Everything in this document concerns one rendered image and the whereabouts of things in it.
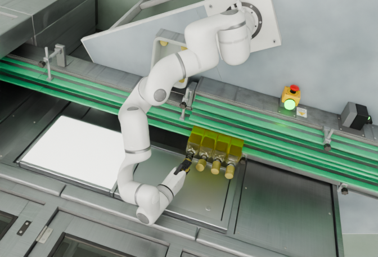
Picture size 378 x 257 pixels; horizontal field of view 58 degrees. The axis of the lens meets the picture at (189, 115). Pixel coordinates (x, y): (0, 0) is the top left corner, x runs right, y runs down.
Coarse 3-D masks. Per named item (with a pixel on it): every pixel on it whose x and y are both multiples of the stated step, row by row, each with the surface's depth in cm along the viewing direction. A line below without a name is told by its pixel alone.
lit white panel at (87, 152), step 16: (64, 128) 159; (80, 128) 161; (96, 128) 162; (48, 144) 150; (64, 144) 152; (80, 144) 153; (96, 144) 155; (112, 144) 156; (32, 160) 142; (48, 160) 143; (64, 160) 145; (80, 160) 146; (96, 160) 147; (112, 160) 149; (80, 176) 140; (96, 176) 141; (112, 176) 142
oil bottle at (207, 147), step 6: (210, 132) 150; (216, 132) 151; (204, 138) 147; (210, 138) 147; (216, 138) 148; (204, 144) 144; (210, 144) 145; (204, 150) 142; (210, 150) 142; (210, 156) 144
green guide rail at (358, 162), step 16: (192, 112) 153; (208, 112) 155; (224, 128) 148; (240, 128) 150; (256, 128) 152; (272, 144) 146; (288, 144) 147; (304, 144) 149; (336, 160) 144; (352, 160) 146; (368, 160) 147
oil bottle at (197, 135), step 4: (196, 128) 151; (200, 128) 151; (204, 128) 152; (192, 132) 148; (196, 132) 149; (200, 132) 149; (204, 132) 150; (192, 136) 147; (196, 136) 147; (200, 136) 147; (188, 140) 145; (192, 140) 145; (196, 140) 145; (200, 140) 146; (188, 144) 143; (192, 144) 143; (196, 144) 143; (200, 144) 144; (188, 148) 143; (192, 148) 142; (196, 148) 143; (196, 152) 144
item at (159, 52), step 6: (156, 42) 147; (168, 42) 144; (174, 42) 143; (180, 42) 144; (156, 48) 149; (162, 48) 155; (168, 48) 154; (174, 48) 153; (180, 48) 152; (156, 54) 152; (162, 54) 157; (168, 54) 156; (156, 60) 155; (186, 78) 152; (174, 84) 157; (180, 84) 157; (186, 84) 155
